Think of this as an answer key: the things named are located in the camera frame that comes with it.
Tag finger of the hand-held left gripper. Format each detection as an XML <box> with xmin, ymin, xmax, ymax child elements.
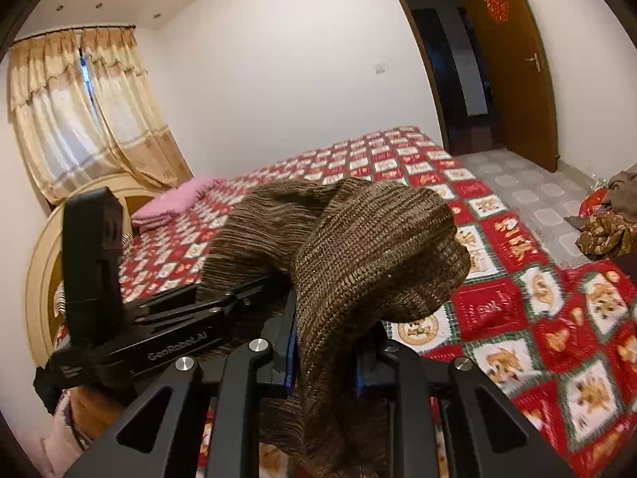
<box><xmin>132</xmin><ymin>274</ymin><xmax>292</xmax><ymax>315</ymax></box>
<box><xmin>134</xmin><ymin>299</ymin><xmax>264</xmax><ymax>332</ymax></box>

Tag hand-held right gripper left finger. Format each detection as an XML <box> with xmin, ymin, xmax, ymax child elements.
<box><xmin>64</xmin><ymin>303</ymin><xmax>298</xmax><ymax>478</ymax></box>

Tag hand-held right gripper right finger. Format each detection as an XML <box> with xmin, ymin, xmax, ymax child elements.
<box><xmin>355</xmin><ymin>341</ymin><xmax>574</xmax><ymax>478</ymax></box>

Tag brown knit sweater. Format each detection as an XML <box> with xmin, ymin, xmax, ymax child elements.
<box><xmin>196</xmin><ymin>176</ymin><xmax>473</xmax><ymax>478</ymax></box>

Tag person's left forearm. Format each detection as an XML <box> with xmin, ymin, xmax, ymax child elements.
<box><xmin>32</xmin><ymin>364</ymin><xmax>66</xmax><ymax>415</ymax></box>

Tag striped grey pillow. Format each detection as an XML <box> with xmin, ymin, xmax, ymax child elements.
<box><xmin>54</xmin><ymin>231</ymin><xmax>134</xmax><ymax>315</ymax></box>

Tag round cream headboard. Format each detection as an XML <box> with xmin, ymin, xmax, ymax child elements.
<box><xmin>25</xmin><ymin>174</ymin><xmax>170</xmax><ymax>369</ymax></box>

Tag pink pillow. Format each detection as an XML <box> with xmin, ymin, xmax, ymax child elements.
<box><xmin>130</xmin><ymin>176</ymin><xmax>225</xmax><ymax>226</ymax></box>

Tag beige patterned curtain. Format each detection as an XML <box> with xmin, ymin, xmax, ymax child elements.
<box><xmin>7</xmin><ymin>27</ymin><xmax>194</xmax><ymax>205</ymax></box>

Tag red checkered printed blanket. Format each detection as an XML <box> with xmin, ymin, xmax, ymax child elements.
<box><xmin>55</xmin><ymin>127</ymin><xmax>637</xmax><ymax>478</ymax></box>

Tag orange brown cloth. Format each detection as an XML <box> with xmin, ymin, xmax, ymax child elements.
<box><xmin>68</xmin><ymin>387</ymin><xmax>137</xmax><ymax>451</ymax></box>

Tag dark curtain rod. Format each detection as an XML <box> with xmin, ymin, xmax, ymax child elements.
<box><xmin>12</xmin><ymin>23</ymin><xmax>138</xmax><ymax>43</ymax></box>

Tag red bag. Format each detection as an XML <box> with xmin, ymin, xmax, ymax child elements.
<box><xmin>578</xmin><ymin>188</ymin><xmax>612</xmax><ymax>218</ymax></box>

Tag grey brown cloth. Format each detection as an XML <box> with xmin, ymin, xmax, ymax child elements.
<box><xmin>606</xmin><ymin>171</ymin><xmax>637</xmax><ymax>211</ymax></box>

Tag brown wooden door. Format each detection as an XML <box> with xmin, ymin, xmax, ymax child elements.
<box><xmin>458</xmin><ymin>0</ymin><xmax>559</xmax><ymax>174</ymax></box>

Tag red paper door decoration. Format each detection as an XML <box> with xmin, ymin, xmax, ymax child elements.
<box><xmin>483</xmin><ymin>0</ymin><xmax>511</xmax><ymax>24</ymax></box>

